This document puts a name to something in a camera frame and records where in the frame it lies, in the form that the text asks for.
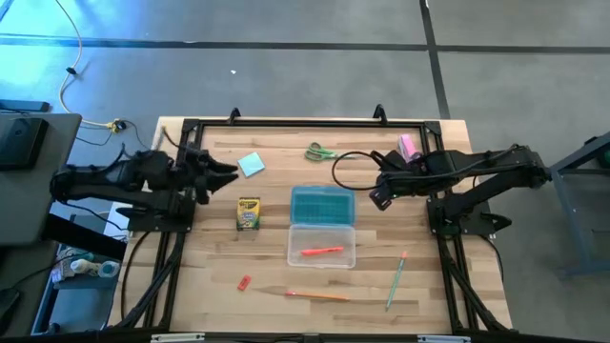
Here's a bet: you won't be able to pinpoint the light blue sticky note pad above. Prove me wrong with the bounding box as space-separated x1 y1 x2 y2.
236 151 267 179

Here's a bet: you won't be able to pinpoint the clear pencil case blue lid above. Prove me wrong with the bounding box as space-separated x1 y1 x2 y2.
286 185 357 270

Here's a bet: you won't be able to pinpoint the white floor cable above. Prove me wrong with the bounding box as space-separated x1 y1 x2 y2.
54 0 118 130

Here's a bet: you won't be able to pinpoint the green pencil pink eraser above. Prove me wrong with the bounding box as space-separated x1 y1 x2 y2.
384 251 409 313

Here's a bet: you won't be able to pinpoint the orange pencil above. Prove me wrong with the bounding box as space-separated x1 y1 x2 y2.
284 291 352 302

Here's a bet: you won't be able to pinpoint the flat black bar device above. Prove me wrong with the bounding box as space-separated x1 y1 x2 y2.
0 99 51 113

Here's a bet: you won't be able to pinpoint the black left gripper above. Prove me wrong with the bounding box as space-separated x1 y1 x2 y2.
173 146 239 206

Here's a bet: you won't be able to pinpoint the orange marker pen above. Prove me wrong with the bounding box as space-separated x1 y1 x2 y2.
299 245 345 257

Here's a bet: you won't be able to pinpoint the black metal table frame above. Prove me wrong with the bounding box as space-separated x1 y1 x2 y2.
109 103 514 334

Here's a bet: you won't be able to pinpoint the white table clamp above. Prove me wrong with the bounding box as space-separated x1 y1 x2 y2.
151 333 206 343
417 334 471 343

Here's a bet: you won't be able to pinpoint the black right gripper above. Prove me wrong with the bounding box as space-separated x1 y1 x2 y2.
369 150 430 212

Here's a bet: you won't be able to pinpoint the grey side desk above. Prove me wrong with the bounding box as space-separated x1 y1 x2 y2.
0 111 83 247

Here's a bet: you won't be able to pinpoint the green handled scissors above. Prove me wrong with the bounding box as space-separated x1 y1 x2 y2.
304 141 358 163

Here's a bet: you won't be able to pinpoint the yellow green crayon box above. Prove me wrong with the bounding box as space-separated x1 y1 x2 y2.
235 196 262 232

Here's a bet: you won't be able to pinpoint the grey metal cart frame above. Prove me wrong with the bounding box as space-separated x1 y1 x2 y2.
549 131 610 280

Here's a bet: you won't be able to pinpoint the black box device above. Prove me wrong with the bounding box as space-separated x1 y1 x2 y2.
0 117 50 172

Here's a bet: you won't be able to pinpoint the black looped gripper cable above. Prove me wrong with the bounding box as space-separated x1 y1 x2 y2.
332 151 385 192

